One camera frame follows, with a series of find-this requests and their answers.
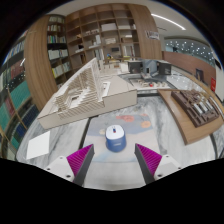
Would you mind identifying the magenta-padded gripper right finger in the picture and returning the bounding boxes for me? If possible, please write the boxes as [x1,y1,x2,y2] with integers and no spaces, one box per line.
[134,143,183,185]

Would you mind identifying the group of small ceiling lights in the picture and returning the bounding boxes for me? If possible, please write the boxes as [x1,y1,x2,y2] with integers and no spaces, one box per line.
[166,39,214,59]

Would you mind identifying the brown building model on wooden board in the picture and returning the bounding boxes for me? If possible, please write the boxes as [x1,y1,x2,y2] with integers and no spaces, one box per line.
[157,88,224,146]

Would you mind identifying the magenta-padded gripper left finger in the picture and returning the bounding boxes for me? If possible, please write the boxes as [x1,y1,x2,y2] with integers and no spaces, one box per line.
[44,143,95,187]

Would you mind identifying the bookshelf with teal panels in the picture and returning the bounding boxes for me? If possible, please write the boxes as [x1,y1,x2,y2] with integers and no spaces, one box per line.
[0,29,41,154]

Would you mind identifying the dark grey building model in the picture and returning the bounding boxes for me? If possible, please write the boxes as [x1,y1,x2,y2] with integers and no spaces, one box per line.
[128,59,173,76]

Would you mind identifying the red wall sign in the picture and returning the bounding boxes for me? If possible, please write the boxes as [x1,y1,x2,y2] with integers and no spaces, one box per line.
[209,77,217,93]

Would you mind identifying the flat white site model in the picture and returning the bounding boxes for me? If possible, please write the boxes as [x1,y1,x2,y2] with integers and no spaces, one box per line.
[128,77,171,90]

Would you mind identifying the white architectural model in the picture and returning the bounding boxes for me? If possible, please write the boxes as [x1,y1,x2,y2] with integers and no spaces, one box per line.
[37,57,139,130]

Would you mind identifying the small wall sign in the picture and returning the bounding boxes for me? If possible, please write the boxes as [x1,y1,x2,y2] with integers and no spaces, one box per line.
[145,30,160,41]

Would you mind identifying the long ceiling light strip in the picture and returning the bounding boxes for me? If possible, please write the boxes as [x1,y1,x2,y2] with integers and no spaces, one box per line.
[150,13,187,31]

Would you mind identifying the white and blue computer mouse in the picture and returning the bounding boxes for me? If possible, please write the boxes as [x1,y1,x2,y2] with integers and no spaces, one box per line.
[105,124,128,153]

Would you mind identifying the wooden shelf unit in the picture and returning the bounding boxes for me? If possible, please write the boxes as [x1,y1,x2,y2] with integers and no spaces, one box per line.
[64,3,139,71]

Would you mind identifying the dark bookshelf with books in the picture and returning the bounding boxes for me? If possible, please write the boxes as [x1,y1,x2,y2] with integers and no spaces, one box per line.
[45,14,73,84]

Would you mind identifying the white paper sheet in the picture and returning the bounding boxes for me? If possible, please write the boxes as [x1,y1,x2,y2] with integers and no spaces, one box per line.
[25,130,52,160]

